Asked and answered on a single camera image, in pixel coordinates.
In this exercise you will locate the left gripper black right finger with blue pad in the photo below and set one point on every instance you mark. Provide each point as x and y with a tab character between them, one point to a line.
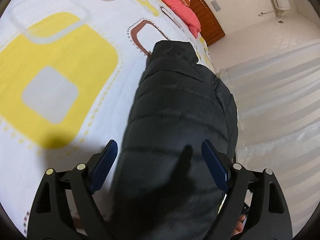
254	207

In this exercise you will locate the wooden headboard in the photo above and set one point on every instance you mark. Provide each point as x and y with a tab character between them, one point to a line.
211	30

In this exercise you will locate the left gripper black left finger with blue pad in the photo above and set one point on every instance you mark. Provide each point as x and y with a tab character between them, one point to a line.
50	216

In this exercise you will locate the white striped side curtain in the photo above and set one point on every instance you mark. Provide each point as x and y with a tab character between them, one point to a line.
277	97

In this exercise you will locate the pink pillow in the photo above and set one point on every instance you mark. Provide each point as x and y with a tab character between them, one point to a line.
185	14

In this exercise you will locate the black quilted puffer jacket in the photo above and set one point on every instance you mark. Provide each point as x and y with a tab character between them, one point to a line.
162	186

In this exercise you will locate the wall switch panel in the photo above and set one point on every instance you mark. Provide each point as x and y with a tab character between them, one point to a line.
215	5

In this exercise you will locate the white patterned bed sheet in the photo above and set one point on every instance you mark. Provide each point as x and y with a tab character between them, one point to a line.
69	72

